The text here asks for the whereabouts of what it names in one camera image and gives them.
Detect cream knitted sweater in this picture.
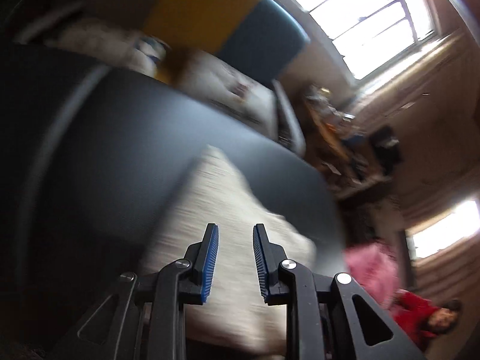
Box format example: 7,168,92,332
140,146,316,356

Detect pink garment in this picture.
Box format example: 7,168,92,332
343,241,400,310

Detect person in red jacket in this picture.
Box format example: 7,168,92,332
391,289,463,353

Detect cluttered wooden side table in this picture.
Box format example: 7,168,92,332
299,85,403,201

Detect white deer print cushion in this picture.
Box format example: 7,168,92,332
176,50,278,141

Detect blue triangle pattern cushion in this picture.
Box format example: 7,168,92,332
55,18,168,77

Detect bright barred window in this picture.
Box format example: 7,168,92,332
292,0,436,81

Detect yellow blue grey sofa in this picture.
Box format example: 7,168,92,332
141,0,313,83

